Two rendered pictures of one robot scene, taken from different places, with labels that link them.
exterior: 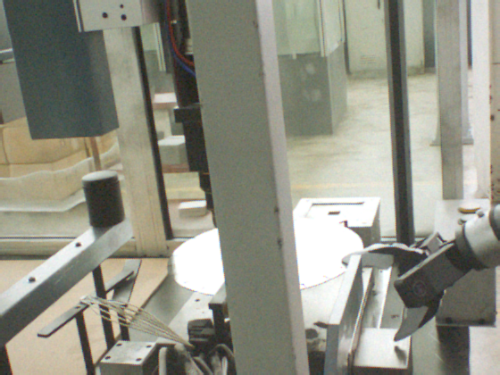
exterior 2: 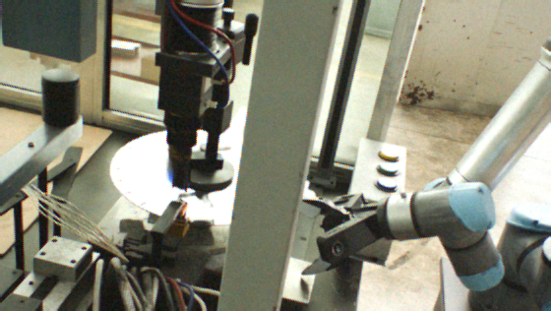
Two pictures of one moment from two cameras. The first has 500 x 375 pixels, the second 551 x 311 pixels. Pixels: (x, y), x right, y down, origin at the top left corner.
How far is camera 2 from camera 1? 0.18 m
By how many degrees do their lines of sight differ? 16
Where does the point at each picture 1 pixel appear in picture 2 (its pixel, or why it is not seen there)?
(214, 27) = (264, 164)
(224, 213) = (228, 298)
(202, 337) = (137, 252)
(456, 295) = not seen: hidden behind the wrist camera
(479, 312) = (374, 252)
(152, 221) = (91, 90)
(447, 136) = (387, 84)
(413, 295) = (331, 253)
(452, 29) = not seen: outside the picture
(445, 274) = (360, 238)
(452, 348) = (345, 280)
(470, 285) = not seen: hidden behind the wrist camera
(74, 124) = (52, 43)
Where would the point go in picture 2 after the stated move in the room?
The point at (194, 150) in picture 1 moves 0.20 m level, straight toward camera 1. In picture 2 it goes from (166, 92) to (174, 163)
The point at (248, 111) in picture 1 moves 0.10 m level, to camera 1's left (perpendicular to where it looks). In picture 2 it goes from (274, 234) to (107, 224)
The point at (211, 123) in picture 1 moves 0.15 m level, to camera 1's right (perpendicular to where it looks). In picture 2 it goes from (237, 232) to (460, 246)
